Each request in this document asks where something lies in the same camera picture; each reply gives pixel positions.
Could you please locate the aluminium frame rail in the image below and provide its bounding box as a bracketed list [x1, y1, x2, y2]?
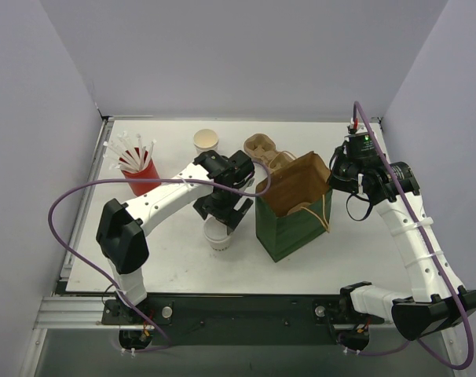
[34, 297, 104, 330]

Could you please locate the red straw holder cup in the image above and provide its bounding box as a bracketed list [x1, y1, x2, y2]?
[120, 151, 161, 196]

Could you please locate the green brown paper bag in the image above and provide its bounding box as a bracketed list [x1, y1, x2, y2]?
[255, 152, 332, 262]

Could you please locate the white wrapped straws bundle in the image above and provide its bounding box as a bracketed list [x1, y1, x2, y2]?
[103, 131, 156, 174]

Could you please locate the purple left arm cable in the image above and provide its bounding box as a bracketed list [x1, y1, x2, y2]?
[48, 160, 273, 353]

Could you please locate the white paper coffee cup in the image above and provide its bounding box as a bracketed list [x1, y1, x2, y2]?
[203, 217, 231, 251]

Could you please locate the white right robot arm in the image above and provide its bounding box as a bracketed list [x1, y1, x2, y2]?
[328, 133, 476, 341]

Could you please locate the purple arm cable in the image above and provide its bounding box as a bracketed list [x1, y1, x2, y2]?
[48, 160, 273, 353]
[339, 101, 476, 371]

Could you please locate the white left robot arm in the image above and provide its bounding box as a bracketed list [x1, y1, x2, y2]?
[96, 150, 254, 324]

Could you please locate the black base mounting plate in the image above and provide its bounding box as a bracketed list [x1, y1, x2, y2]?
[101, 293, 383, 346]

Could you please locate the brown pulp cup carrier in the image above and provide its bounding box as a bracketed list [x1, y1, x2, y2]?
[287, 202, 310, 215]

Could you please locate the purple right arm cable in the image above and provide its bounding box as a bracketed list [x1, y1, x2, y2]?
[339, 101, 476, 371]

